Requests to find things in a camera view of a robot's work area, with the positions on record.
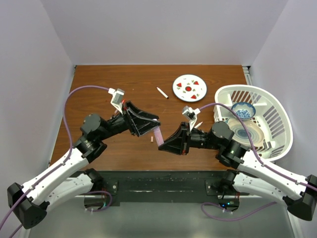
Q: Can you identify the pink highlighter cap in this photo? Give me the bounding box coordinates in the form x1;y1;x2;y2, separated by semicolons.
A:
154;127;161;136

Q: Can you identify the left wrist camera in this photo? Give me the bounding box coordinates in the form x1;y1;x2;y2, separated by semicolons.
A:
108;88;125;114

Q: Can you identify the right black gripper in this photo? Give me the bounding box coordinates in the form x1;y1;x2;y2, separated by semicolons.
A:
158;121;221;155

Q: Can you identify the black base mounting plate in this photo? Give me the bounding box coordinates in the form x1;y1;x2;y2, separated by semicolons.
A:
87;169;244;206

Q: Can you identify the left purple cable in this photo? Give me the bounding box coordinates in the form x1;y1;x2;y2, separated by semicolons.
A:
0;85;114;238

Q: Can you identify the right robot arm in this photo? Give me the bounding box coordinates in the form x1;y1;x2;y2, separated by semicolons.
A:
154;121;317;221

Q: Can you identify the beige plate in rack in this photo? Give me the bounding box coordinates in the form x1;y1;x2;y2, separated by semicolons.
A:
226;118;264;147

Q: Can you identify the blue white bowl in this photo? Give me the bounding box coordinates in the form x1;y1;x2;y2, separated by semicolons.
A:
231;102;256;120

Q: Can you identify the white strawberry pattern plate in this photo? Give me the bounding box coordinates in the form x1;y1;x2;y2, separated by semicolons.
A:
172;74;208;103

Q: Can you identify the pink highlighter pen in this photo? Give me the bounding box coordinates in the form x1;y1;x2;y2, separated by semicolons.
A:
155;135;164;147

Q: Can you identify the white pen black tip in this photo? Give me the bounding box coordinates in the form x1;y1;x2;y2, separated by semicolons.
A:
156;87;169;99

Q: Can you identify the white plastic dish rack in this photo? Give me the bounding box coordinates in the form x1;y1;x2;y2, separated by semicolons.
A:
214;84;293;162

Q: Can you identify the aluminium frame rail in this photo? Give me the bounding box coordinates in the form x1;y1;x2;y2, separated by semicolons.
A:
242;66;253;85

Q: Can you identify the purple cable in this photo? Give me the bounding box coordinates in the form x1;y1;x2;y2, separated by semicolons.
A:
197;103;317;222
0;85;114;238

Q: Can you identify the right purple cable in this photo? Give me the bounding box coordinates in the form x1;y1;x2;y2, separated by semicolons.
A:
197;103;317;222

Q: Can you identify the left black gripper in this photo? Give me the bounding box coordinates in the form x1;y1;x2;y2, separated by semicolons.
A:
98;101;160;141

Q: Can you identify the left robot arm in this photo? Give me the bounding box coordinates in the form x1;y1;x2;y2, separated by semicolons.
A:
7;101;160;229

